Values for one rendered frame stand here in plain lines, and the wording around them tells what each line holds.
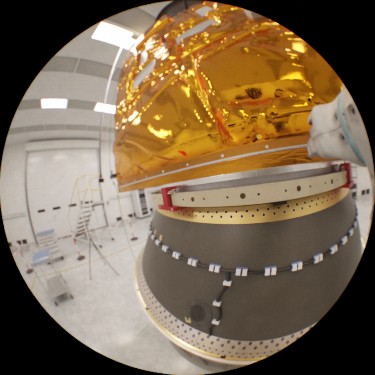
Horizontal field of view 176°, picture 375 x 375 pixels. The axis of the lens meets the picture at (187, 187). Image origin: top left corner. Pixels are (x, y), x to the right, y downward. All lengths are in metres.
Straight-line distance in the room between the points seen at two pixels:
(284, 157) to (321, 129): 0.27
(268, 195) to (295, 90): 0.34
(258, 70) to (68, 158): 7.88
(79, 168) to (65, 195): 1.67
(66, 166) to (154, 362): 7.84
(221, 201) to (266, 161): 0.19
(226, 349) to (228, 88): 0.88
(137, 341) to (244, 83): 2.33
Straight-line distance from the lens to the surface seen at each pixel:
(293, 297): 0.45
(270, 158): 0.40
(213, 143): 0.44
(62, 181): 7.62
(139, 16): 3.58
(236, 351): 0.55
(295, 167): 0.40
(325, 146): 0.15
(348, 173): 0.61
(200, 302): 0.46
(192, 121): 0.49
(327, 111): 0.16
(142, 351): 1.92
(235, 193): 0.32
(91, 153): 8.04
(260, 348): 0.56
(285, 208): 0.39
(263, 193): 0.32
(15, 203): 8.61
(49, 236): 4.68
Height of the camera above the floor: 1.74
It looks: 2 degrees down
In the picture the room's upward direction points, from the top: 9 degrees counter-clockwise
